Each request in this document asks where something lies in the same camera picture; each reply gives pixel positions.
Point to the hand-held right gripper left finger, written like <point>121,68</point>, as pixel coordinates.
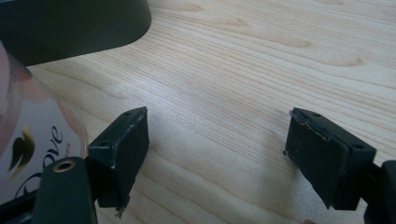
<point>121,161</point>

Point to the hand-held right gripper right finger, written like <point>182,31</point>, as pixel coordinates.
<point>323,158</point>

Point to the dark grey corner shelf rack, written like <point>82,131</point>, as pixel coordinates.
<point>77,25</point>

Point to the pink jar with white lid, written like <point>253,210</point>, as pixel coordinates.
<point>37,124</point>

